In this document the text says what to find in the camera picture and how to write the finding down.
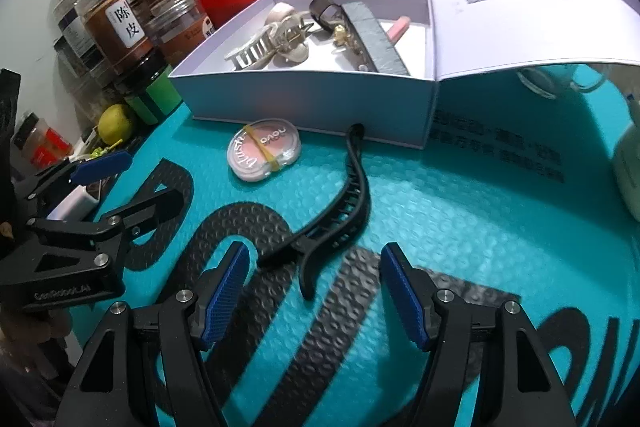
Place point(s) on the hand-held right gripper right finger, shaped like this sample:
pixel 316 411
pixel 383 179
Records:
pixel 405 299

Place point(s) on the green jar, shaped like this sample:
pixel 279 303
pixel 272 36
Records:
pixel 155 102

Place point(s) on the grey rectangular barrette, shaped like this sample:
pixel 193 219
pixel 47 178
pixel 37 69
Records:
pixel 375 39

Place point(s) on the teal bubble mat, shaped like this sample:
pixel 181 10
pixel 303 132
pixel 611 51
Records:
pixel 475 227

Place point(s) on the pink blush compact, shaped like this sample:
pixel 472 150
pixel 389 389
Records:
pixel 260 157

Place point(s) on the short silver-lid jar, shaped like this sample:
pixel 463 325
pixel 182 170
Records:
pixel 175 32

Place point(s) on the blue-labelled silver-lid jar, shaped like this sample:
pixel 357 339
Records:
pixel 75 27

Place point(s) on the dark translucent hair clip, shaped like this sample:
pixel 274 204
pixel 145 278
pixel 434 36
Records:
pixel 316 9

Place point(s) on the black banana hair clip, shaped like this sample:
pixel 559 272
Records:
pixel 350 202

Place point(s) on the white-labelled jar of orange peel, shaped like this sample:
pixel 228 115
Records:
pixel 115 29

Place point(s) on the white lidded gift box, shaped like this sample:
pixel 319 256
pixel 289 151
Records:
pixel 300 104

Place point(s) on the gold hair clip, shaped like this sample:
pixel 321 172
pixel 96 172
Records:
pixel 342 38

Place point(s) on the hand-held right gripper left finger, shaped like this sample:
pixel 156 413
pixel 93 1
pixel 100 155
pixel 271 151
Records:
pixel 222 297

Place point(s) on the black-lid dark jar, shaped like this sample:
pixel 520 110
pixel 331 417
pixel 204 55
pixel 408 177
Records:
pixel 145 74

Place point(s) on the yellow citrus fruit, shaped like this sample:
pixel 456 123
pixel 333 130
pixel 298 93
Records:
pixel 116 124

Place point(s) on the white power bank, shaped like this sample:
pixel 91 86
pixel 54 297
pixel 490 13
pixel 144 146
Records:
pixel 75 204

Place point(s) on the person's left hand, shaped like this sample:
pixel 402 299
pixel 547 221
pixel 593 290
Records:
pixel 40 337

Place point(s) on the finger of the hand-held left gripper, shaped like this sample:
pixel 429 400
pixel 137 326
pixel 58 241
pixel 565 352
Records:
pixel 100 167
pixel 150 209

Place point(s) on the red-labelled seasoning bottle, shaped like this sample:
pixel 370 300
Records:
pixel 42 142

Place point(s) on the beige hair claw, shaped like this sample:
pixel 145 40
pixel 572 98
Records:
pixel 282 14

